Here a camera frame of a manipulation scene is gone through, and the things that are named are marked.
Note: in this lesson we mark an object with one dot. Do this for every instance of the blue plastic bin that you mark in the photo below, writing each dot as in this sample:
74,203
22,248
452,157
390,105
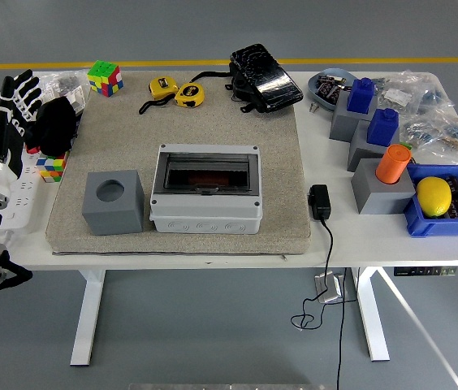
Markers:
436,227

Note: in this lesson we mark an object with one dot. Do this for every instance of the silver metal bracket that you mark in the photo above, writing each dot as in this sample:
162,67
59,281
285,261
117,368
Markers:
330,288

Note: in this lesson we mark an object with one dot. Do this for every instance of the clear bag of white parts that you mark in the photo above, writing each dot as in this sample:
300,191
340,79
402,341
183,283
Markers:
395,96

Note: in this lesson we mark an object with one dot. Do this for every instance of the yellow lemon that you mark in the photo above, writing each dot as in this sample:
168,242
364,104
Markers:
434,197

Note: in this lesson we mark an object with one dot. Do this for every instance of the white power strip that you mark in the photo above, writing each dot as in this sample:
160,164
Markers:
30,195

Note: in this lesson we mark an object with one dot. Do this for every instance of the clear bags of small parts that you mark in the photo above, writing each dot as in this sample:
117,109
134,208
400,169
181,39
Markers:
66,81

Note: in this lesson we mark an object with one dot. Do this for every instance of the grey holder block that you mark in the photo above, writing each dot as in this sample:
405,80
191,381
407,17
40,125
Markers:
344,122
361,150
379,199

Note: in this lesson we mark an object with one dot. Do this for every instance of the clear bag of blue parts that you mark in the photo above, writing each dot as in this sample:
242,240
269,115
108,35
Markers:
434,97

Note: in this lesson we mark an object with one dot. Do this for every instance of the white table leg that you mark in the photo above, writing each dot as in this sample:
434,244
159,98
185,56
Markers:
371,317
87,317

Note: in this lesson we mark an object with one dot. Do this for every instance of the black power adapter plug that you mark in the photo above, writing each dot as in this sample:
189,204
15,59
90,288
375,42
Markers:
320,202

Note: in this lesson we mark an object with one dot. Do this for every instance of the large colourful puzzle cube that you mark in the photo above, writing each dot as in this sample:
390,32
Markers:
105,79

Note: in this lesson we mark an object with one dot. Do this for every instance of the grey block with round hole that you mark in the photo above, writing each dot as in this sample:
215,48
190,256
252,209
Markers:
111,215

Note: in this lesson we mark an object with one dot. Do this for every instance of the blue square bottle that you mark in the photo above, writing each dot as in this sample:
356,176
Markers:
361,97
382,128

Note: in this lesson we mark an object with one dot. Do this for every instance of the dark component pack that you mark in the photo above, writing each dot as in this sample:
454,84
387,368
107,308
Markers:
328,89

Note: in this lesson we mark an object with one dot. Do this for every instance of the clear bag of resistors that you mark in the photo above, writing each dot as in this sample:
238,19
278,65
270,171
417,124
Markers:
444,134

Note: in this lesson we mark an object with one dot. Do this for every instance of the small green part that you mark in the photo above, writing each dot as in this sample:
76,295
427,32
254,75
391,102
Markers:
406,145

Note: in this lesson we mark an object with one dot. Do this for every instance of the blue-grey shallow dish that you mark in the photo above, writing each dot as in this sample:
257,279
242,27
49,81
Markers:
314,87

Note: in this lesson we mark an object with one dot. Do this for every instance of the small metal screws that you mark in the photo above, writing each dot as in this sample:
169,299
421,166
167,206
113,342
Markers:
314,107

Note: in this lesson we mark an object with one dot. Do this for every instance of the grey electrical box with lid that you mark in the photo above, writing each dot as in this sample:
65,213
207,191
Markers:
204,215

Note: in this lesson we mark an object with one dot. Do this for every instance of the small colourful puzzle cube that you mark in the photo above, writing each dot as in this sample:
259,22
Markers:
50,168

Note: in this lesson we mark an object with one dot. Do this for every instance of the orange cylinder battery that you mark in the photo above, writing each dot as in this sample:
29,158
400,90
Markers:
208,178
391,164

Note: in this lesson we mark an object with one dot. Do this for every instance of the grey-brown mat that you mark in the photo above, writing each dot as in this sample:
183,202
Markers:
221,122

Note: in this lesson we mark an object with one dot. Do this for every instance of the black cloth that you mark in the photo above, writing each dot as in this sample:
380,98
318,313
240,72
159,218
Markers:
56,126

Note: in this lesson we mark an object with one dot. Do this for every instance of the black table control panel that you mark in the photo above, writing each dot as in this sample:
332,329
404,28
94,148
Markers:
424,271

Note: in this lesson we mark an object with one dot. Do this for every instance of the yellow tape measure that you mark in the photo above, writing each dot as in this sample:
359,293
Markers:
163,87
189,95

